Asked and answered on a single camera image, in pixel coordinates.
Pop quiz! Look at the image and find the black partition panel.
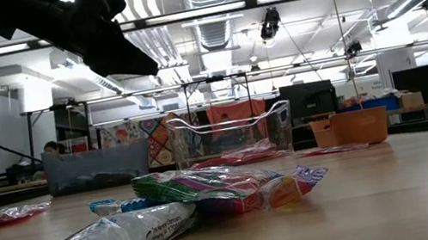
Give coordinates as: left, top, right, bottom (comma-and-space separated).
391, 65, 428, 126

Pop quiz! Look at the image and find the blue storage tub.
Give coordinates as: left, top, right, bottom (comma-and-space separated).
341, 94, 401, 119

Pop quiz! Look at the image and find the orange plastic bin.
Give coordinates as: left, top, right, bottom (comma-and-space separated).
308, 104, 393, 155

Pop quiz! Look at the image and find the black screen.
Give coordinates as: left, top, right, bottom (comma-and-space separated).
278, 77, 340, 123

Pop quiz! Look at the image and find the colourful patterned quilt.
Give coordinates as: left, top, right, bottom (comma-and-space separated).
96, 108, 204, 176

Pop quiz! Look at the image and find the colourful gummy candy bag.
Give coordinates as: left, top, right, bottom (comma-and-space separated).
192, 160, 335, 223

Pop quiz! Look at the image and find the orange hanging cloth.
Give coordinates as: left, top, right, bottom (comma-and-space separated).
205, 96, 272, 147

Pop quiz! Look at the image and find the clear plastic bin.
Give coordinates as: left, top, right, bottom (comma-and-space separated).
164, 98, 299, 175

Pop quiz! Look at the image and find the grey plastic bin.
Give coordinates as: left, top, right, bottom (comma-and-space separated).
40, 135, 156, 199

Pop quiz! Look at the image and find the blue Haribo gummy bag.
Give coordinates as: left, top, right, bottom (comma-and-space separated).
131, 151, 288, 217

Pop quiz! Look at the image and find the black overhead camera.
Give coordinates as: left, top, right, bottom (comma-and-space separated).
256, 4, 284, 42

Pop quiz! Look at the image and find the person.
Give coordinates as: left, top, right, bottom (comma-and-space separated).
42, 138, 68, 158

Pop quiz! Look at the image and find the cardboard box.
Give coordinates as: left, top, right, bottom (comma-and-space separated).
396, 89, 426, 112

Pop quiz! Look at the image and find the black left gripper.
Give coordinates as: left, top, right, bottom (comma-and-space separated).
32, 0, 161, 95

